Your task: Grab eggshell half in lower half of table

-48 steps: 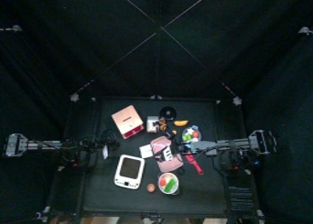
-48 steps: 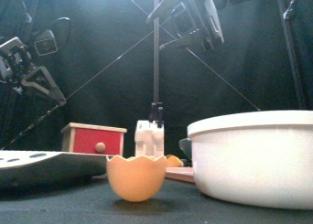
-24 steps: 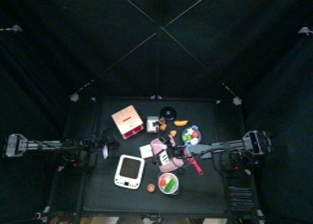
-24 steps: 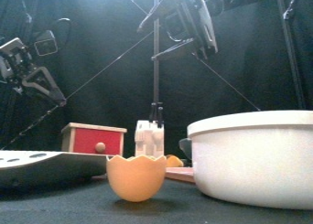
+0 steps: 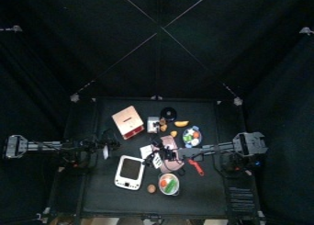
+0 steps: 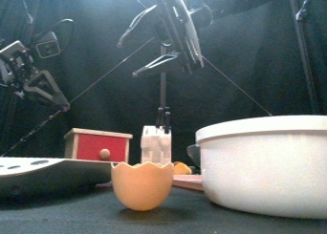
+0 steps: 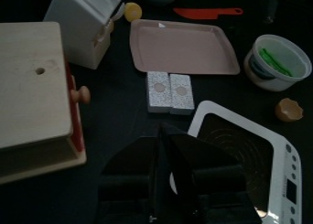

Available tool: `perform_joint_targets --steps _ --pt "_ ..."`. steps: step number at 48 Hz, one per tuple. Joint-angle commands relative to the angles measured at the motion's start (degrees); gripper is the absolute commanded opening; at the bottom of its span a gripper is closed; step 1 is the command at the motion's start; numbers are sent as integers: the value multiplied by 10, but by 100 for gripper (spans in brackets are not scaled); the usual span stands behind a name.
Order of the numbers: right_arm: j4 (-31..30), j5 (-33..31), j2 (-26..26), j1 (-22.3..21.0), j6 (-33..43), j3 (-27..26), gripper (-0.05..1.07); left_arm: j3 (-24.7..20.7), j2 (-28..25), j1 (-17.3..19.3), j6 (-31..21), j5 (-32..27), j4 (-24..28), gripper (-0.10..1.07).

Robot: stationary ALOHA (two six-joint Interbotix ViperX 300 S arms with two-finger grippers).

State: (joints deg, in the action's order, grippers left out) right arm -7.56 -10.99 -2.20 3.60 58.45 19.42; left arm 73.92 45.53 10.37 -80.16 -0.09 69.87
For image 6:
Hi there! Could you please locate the orange eggshell half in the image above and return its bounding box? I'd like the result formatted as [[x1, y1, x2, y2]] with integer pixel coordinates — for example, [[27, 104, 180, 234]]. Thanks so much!
[[109, 160, 176, 212]]

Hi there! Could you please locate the wooden box with red drawer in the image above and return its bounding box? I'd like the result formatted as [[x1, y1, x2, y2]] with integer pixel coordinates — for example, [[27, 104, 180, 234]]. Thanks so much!
[[62, 127, 133, 164]]

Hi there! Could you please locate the white egg tray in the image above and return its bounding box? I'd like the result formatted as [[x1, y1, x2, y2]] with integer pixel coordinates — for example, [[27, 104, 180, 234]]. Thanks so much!
[[0, 156, 122, 199]]

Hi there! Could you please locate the white pot lid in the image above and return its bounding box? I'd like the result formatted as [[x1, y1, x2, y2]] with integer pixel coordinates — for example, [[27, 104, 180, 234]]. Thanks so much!
[[193, 114, 327, 144]]

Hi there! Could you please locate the small yellow toy piece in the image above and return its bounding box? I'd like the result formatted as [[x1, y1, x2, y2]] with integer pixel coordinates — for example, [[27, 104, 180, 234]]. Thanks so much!
[[172, 160, 193, 176]]

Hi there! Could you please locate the wooden cutting board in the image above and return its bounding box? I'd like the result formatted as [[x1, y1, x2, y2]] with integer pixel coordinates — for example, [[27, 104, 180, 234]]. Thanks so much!
[[170, 174, 205, 192]]

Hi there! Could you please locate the white toy cooking pot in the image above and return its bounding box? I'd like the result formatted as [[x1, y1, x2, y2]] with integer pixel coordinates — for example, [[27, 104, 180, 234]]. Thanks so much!
[[185, 131, 327, 221]]

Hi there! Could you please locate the black vertical frame pole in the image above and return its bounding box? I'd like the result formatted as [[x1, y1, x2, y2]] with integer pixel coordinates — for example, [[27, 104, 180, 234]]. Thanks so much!
[[158, 43, 168, 117]]

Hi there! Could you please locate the thin taut cable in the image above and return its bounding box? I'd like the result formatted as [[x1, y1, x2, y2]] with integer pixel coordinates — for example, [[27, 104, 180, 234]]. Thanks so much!
[[0, 36, 156, 157], [201, 55, 273, 117]]

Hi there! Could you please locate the black frame post with clamp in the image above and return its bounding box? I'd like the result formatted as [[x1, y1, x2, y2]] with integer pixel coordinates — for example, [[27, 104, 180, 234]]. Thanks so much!
[[286, 0, 320, 116]]

